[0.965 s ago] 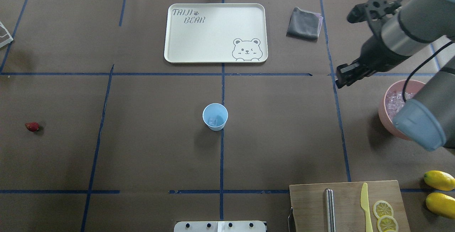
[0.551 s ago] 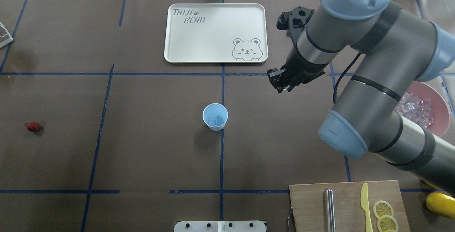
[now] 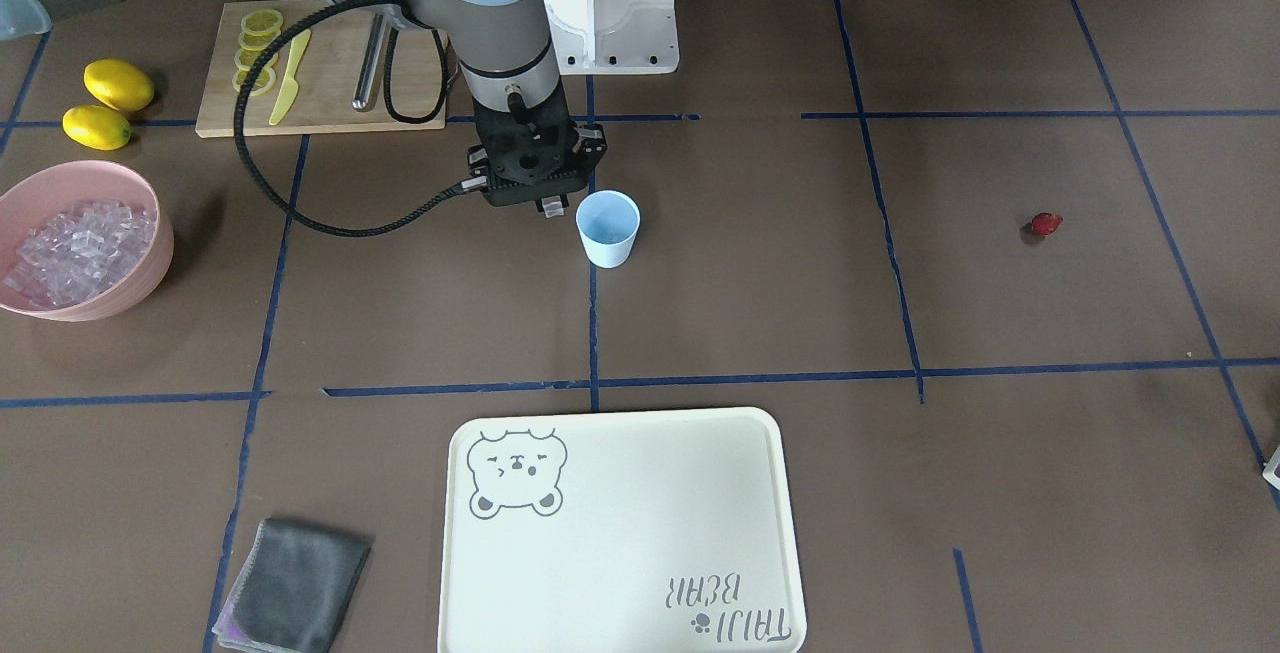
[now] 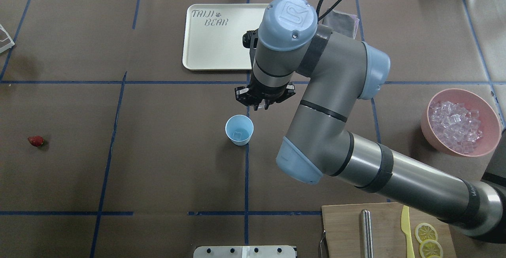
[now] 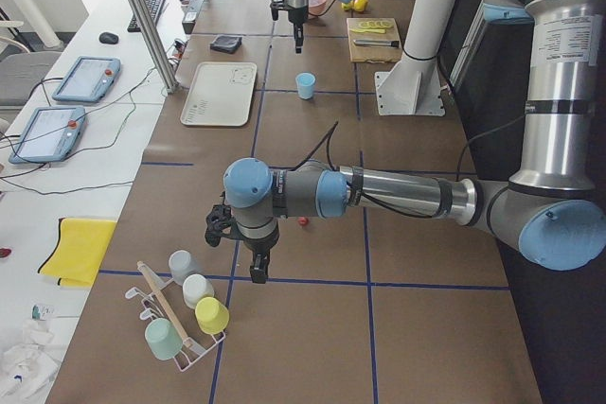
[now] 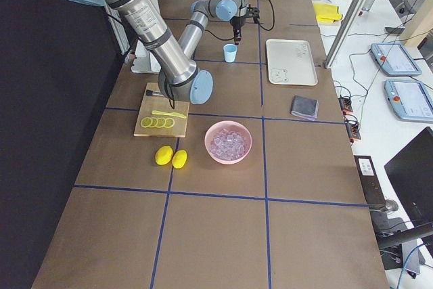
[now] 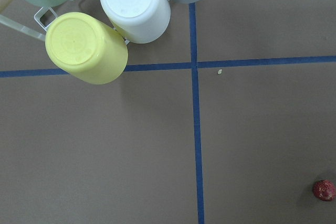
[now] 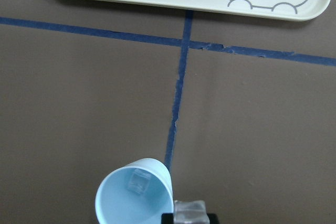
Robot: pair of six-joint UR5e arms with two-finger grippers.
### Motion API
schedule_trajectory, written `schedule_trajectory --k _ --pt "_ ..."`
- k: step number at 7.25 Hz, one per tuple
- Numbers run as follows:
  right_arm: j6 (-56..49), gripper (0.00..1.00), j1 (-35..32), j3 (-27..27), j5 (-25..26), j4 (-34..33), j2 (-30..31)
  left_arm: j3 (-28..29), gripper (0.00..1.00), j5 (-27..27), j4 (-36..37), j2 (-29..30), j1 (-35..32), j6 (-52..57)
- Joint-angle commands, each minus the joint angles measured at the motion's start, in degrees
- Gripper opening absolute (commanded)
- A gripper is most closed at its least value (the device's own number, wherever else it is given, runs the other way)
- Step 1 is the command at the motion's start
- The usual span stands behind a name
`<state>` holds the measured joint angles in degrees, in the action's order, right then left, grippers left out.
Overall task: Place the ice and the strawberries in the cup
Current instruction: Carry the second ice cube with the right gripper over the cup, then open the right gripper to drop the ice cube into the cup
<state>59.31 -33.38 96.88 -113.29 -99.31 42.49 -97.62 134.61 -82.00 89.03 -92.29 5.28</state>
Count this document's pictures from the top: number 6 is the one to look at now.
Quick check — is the yellow cloth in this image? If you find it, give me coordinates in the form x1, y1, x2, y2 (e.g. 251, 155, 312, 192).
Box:
313, 3, 343, 24

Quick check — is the grey folded cloth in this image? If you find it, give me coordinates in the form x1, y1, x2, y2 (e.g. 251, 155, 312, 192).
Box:
290, 95, 319, 121

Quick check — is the clear ice cubes pile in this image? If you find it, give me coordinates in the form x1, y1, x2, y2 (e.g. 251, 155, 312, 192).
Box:
210, 129, 247, 161

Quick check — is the yellow plastic knife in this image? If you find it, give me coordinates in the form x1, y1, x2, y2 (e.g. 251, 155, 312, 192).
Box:
151, 110, 187, 119

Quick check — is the aluminium frame post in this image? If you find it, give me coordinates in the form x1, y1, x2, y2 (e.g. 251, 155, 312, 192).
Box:
323, 0, 365, 68

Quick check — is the black monitor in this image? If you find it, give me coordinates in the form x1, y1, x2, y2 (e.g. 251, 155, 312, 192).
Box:
385, 127, 432, 225

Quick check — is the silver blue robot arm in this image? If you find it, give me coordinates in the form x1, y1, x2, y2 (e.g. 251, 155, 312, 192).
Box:
70, 0, 213, 104
179, 0, 259, 58

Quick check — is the cream bear serving tray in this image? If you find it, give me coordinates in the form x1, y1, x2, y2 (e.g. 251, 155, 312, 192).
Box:
266, 39, 318, 86

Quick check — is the whole yellow lemon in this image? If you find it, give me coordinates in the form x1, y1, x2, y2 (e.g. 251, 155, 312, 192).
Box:
154, 146, 174, 166
171, 150, 187, 169

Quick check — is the lemon slice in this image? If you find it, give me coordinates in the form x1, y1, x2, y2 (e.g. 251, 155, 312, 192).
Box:
150, 117, 158, 127
156, 118, 166, 128
140, 116, 153, 128
164, 118, 175, 129

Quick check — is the pink bowl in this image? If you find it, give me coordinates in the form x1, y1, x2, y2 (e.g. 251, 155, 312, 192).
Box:
204, 120, 252, 164

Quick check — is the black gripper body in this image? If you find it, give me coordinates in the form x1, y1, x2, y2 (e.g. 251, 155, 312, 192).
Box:
230, 5, 260, 30

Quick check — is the wooden cutting board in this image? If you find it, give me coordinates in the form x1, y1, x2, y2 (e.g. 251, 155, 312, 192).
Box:
134, 83, 189, 137

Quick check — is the black control box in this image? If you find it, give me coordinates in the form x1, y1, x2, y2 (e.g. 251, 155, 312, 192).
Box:
354, 155, 386, 210

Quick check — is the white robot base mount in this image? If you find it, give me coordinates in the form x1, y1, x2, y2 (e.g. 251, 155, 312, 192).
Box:
131, 41, 161, 74

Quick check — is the blue teach pendant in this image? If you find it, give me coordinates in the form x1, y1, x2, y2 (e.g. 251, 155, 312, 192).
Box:
384, 80, 432, 123
371, 43, 422, 76

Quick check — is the orange black power strip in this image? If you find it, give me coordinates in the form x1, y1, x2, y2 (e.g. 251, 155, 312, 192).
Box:
338, 97, 352, 114
344, 118, 361, 143

